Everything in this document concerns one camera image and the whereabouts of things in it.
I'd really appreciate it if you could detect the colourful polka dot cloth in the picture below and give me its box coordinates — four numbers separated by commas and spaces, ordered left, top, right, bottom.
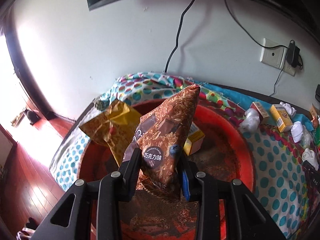
49, 71, 317, 240

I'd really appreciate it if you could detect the black power adapter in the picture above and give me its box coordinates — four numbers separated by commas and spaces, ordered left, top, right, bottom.
286, 39, 303, 70

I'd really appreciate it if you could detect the round red basin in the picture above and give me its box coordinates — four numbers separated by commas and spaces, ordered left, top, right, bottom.
76, 99, 257, 240

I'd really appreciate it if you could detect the small cardboard box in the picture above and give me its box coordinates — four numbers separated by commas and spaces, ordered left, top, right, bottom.
309, 104, 320, 120

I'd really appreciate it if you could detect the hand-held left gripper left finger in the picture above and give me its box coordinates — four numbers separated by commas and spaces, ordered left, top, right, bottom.
30, 147, 142, 240

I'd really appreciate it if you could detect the brown small carton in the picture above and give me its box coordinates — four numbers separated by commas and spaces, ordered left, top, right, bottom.
250, 101, 270, 125

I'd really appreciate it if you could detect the dark object on floor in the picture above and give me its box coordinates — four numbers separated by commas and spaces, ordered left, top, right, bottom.
24, 108, 41, 126

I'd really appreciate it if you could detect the thick black monitor cable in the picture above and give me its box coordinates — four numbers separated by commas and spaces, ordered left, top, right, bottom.
162, 0, 202, 75

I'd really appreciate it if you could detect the black adapter cable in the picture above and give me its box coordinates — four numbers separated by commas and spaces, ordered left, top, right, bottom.
269, 68, 285, 97

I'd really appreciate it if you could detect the yellow medicine box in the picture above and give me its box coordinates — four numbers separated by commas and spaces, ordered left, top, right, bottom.
269, 104, 293, 133

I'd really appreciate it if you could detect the white plastic bag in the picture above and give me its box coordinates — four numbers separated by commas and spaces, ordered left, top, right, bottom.
16, 227, 34, 240

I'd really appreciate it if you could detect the turquoise blue cloth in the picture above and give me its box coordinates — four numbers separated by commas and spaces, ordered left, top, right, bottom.
200, 82, 315, 133

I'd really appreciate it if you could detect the small yellow carton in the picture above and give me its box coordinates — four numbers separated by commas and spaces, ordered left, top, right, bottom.
184, 124, 205, 155

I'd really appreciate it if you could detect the thin black cable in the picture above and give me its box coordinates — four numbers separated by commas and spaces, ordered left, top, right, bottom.
222, 0, 289, 49

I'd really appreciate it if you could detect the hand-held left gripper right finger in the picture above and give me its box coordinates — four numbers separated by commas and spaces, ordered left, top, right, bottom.
176, 152, 287, 240

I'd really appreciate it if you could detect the golden yellow snack bag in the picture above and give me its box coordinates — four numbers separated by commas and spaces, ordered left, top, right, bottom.
79, 99, 142, 168

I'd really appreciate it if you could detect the white wall power socket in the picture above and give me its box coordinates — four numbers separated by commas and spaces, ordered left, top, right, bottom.
282, 61, 297, 77

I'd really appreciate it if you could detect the black floor item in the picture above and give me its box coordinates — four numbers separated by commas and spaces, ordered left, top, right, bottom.
26, 217, 38, 231

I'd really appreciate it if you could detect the brown chocolate snack bag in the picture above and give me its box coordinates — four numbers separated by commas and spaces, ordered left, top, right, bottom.
124, 84, 202, 200

